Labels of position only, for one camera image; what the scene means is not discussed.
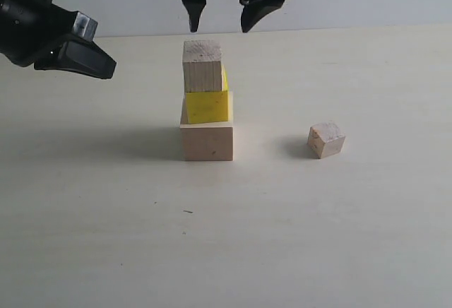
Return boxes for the small wooden cube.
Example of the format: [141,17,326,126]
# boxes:
[307,121,346,159]

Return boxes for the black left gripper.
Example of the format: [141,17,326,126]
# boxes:
[1,0,117,80]

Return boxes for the medium wooden cube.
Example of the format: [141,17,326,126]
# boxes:
[182,40,222,93]

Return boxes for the yellow cube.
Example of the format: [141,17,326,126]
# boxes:
[185,66,232,124]

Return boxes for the large wooden cube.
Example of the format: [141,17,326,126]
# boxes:
[179,91,235,162]

